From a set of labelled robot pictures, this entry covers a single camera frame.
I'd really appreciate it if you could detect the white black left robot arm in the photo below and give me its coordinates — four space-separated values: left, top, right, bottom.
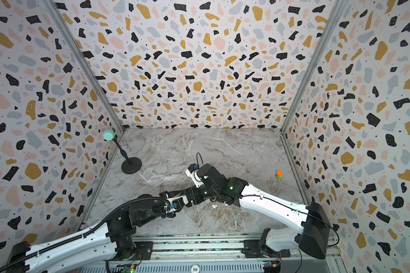
0 195 192 273

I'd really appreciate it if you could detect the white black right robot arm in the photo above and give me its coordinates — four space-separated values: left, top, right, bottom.
185 164 333 259

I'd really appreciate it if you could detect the black stand with green ball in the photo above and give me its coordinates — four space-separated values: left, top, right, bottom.
102 129 142 175

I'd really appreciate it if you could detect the orange green small cube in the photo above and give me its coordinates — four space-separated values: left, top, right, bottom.
276 171 283 180

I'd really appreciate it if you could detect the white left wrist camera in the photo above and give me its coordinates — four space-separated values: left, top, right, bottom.
165 200 183 218

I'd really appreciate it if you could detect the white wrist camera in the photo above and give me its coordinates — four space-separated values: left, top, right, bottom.
165 200 183 218
185 163 203 188

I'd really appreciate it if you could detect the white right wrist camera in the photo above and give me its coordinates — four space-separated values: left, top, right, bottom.
185 163 203 188

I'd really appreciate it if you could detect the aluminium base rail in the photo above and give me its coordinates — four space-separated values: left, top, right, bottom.
78 231 344 273

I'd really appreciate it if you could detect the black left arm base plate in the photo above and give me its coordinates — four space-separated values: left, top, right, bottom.
123 241 154 262

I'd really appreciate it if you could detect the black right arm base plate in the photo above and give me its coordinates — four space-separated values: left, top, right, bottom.
241 240 291 259

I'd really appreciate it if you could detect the black corrugated cable hose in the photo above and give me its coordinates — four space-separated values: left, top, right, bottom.
0 197 172 273

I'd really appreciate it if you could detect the aluminium corner frame post left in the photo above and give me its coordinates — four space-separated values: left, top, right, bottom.
41 1 124 135

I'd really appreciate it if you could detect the aluminium corner frame post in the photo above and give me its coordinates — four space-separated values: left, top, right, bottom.
41 1 124 135
280 0 349 134

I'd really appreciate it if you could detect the aluminium corner frame post right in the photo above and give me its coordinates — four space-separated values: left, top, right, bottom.
280 0 349 134

